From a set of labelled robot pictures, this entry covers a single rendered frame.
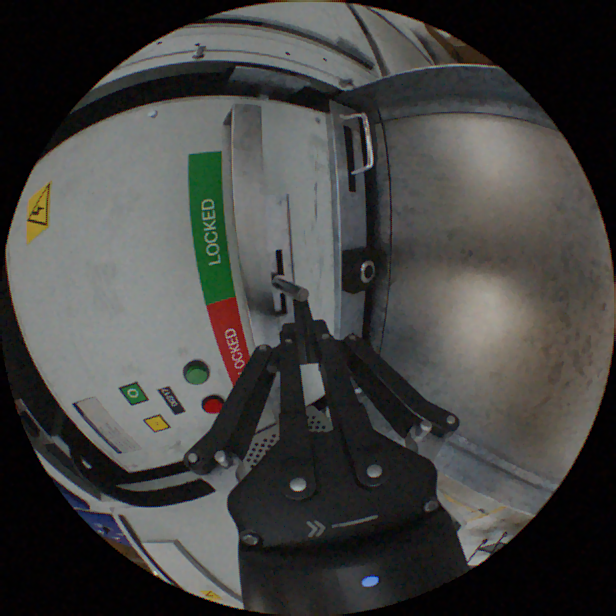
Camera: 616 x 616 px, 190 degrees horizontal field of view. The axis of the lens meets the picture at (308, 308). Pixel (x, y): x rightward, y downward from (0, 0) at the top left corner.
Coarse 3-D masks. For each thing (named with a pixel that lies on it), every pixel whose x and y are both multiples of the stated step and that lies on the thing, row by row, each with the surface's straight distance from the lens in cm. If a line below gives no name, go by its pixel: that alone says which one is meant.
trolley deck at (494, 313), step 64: (384, 128) 35; (448, 128) 31; (512, 128) 31; (448, 192) 28; (512, 192) 28; (576, 192) 31; (448, 256) 28; (512, 256) 27; (576, 256) 30; (448, 320) 30; (512, 320) 29; (576, 320) 31; (448, 384) 35; (512, 384) 33; (576, 384) 36; (512, 448) 43; (576, 448) 49
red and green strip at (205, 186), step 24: (192, 168) 22; (216, 168) 22; (192, 192) 21; (216, 192) 21; (192, 216) 20; (216, 216) 21; (216, 240) 21; (216, 264) 21; (216, 288) 21; (216, 312) 22; (216, 336) 23; (240, 336) 24; (240, 360) 26
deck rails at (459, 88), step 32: (384, 96) 34; (416, 96) 34; (448, 96) 34; (480, 96) 33; (512, 96) 33; (448, 448) 43; (480, 448) 43; (480, 480) 45; (512, 480) 50; (544, 480) 54
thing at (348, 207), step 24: (336, 144) 30; (360, 144) 34; (336, 168) 28; (336, 192) 27; (360, 192) 31; (336, 216) 27; (360, 216) 30; (336, 240) 28; (360, 240) 30; (336, 264) 28; (336, 288) 29; (336, 312) 31; (360, 312) 34; (336, 336) 33; (360, 336) 37
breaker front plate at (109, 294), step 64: (128, 128) 26; (192, 128) 24; (320, 128) 31; (64, 192) 27; (128, 192) 22; (320, 192) 27; (64, 256) 25; (128, 256) 21; (192, 256) 21; (320, 256) 27; (64, 320) 27; (128, 320) 23; (192, 320) 22; (64, 384) 32; (192, 384) 26; (320, 384) 38
